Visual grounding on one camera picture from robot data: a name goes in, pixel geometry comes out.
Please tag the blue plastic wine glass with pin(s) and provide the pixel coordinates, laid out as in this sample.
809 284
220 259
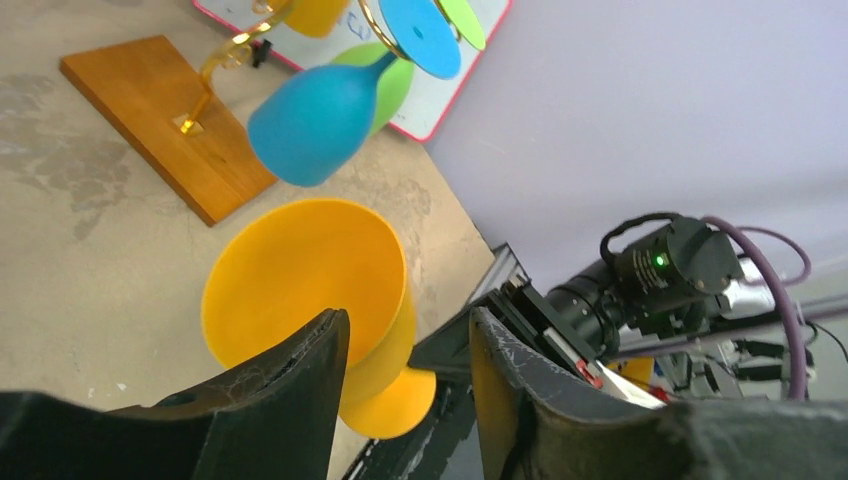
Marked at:
318 120

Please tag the orange plastic wine glass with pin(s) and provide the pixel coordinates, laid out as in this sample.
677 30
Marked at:
315 18

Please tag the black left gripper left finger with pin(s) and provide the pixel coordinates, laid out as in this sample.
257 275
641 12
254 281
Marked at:
270 417

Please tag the gold wire glass rack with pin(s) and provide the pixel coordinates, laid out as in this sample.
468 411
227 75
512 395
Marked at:
169 113

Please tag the pink framed whiteboard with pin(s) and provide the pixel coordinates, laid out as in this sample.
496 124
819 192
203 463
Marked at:
429 98

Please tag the green plastic wine glass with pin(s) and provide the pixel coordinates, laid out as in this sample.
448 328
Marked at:
426 33

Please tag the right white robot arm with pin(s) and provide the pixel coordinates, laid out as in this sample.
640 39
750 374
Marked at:
665 274

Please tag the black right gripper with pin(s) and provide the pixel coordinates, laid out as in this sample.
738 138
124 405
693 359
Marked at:
575 325

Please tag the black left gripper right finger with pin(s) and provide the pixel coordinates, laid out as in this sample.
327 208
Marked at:
537 421

